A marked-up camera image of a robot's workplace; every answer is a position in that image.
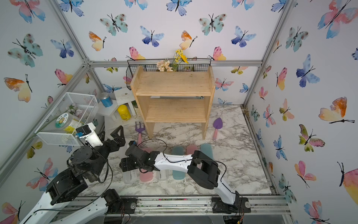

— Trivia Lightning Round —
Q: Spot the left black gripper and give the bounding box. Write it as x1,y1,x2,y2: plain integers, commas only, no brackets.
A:
88,125,125,179

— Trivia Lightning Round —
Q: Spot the pink pencil case top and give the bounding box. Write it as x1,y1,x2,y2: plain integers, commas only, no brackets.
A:
139,147,154,183

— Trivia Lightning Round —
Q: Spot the pink pencil case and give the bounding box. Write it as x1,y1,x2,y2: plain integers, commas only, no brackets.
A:
186,145,199,155
139,147,154,183

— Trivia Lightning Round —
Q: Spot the teal pencil case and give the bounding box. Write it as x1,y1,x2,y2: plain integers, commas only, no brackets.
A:
200,143,214,160
172,146,186,180

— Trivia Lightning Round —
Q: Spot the clear pencil case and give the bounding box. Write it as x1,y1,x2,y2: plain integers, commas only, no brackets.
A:
120,145,138,184
156,147,170,181

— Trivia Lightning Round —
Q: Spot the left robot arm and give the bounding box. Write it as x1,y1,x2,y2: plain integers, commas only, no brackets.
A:
21,123,126,224

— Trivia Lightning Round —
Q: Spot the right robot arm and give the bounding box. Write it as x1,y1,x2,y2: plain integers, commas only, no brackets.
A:
119,144,251,215

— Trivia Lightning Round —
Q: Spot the wooden two-tier shelf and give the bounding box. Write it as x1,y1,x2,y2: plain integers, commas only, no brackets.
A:
130,66,215,139

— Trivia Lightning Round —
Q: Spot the purple pink toy rake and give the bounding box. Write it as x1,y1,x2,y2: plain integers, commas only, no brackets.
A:
135,121,145,145

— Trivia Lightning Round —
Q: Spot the yellow bottle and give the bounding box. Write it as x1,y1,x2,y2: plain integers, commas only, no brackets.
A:
117,105,131,120

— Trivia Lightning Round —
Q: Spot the white small step stool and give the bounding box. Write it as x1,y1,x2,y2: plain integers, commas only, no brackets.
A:
97,88,137,131

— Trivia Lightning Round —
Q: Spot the blue metallic can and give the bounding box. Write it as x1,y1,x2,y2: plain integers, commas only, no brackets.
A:
99,92,113,107

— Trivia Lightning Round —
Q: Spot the round green lid jar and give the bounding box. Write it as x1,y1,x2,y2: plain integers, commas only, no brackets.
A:
55,113,84,134

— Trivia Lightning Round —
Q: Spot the artificial flowers bunch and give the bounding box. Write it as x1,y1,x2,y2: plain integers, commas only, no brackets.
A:
156,49,189,72

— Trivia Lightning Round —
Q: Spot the purple pink toy shovel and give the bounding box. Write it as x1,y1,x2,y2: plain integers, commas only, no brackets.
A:
213,118,223,141

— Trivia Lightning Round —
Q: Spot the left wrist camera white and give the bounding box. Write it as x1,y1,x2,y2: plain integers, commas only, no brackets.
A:
76,122,103,147

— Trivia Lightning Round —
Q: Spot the white wire mesh basket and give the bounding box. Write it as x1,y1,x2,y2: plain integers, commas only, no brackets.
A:
35,92,98,147

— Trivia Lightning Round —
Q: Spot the black wire basket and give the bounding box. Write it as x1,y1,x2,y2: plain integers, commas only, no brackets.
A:
123,57,212,90

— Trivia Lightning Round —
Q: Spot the aluminium front rail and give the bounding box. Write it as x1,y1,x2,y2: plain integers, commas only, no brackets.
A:
53,195,294,224

